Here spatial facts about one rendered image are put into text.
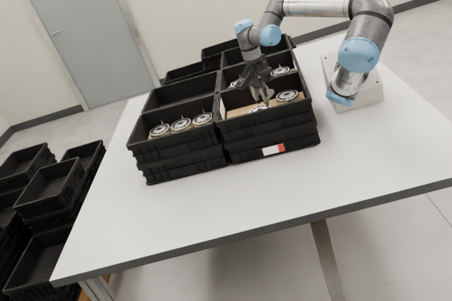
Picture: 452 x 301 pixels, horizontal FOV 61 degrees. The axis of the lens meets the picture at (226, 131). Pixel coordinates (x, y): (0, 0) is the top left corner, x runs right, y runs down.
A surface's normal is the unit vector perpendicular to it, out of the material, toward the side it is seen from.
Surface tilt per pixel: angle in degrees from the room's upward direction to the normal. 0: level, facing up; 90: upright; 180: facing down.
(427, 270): 0
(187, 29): 90
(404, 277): 0
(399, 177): 0
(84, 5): 90
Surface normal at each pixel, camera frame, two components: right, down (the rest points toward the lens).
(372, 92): 0.03, 0.49
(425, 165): -0.29, -0.83
